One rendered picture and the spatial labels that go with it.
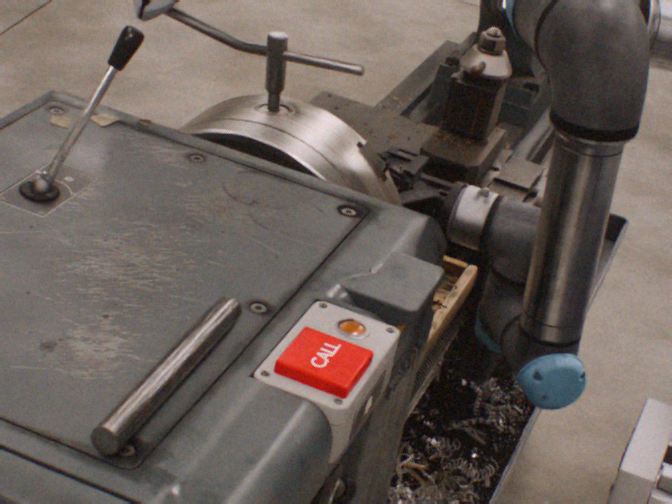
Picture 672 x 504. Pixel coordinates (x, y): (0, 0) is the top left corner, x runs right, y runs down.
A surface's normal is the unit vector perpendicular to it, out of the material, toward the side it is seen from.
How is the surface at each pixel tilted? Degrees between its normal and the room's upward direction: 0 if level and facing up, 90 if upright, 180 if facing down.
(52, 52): 0
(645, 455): 0
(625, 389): 0
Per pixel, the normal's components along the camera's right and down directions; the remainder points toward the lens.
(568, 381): 0.19, 0.51
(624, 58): 0.34, 0.01
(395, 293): 0.18, -0.85
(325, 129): 0.44, -0.72
